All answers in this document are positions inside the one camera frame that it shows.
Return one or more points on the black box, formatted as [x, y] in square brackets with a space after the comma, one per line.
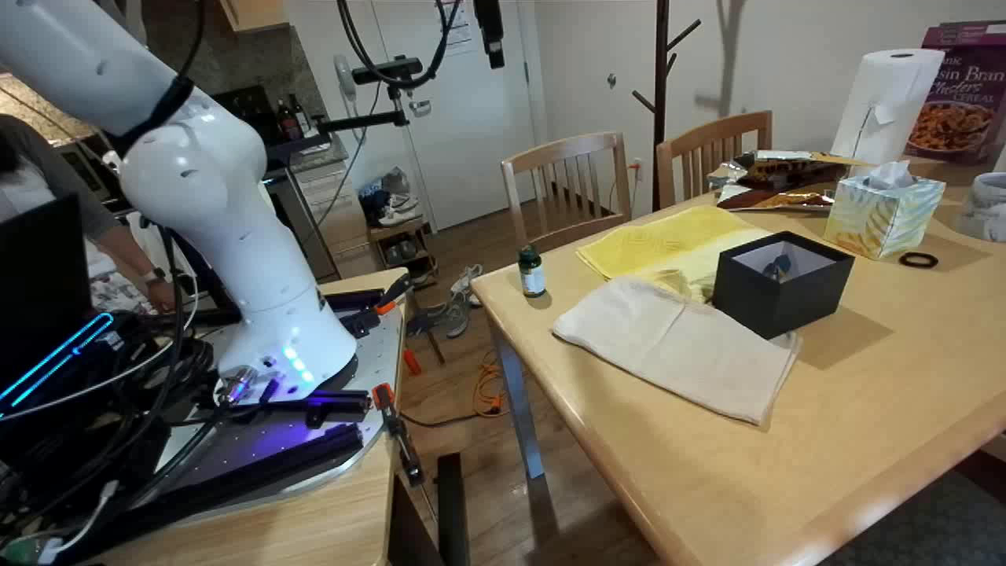
[776, 306]

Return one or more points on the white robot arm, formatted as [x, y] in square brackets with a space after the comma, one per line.
[198, 170]

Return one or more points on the small packet inside box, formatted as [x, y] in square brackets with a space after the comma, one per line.
[776, 267]

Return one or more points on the patterned tissue box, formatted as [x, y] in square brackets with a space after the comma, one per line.
[881, 213]

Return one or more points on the purple cereal box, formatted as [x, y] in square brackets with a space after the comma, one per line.
[966, 106]

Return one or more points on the small green pill bottle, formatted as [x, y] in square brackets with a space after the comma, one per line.
[531, 270]

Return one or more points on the left wooden chair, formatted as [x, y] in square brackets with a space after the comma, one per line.
[566, 190]

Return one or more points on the wooden chair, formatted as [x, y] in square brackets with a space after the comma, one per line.
[566, 190]
[688, 157]

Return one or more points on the yellow cloth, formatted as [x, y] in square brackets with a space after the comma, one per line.
[677, 254]

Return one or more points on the white cloth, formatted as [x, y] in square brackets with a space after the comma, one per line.
[684, 347]

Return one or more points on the right wooden chair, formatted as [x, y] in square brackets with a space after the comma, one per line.
[688, 157]

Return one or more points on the black coat rack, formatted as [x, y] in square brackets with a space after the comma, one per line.
[654, 100]

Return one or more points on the snack packets pile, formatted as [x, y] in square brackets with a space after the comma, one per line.
[776, 181]

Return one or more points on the white paper towel roll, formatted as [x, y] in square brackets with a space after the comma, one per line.
[885, 100]

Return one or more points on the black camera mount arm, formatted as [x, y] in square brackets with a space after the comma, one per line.
[407, 74]

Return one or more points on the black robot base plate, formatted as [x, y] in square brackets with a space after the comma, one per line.
[282, 445]

